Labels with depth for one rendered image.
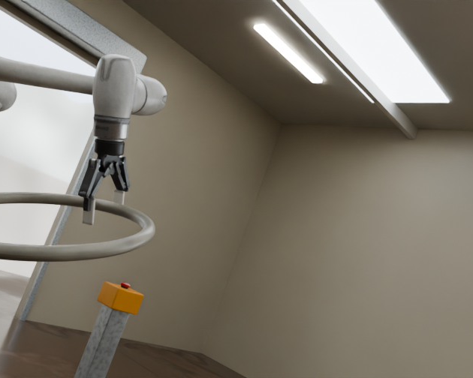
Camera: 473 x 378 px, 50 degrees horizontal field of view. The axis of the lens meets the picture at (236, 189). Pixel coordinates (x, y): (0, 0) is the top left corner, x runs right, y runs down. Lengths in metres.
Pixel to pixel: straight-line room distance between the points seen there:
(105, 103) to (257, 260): 6.86
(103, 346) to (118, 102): 1.03
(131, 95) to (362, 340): 5.83
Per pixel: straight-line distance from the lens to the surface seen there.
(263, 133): 8.44
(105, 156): 1.33
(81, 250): 0.98
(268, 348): 7.60
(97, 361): 2.03
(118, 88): 1.30
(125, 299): 1.98
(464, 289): 6.47
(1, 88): 1.77
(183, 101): 7.30
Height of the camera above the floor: 1.25
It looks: 10 degrees up
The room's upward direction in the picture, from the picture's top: 20 degrees clockwise
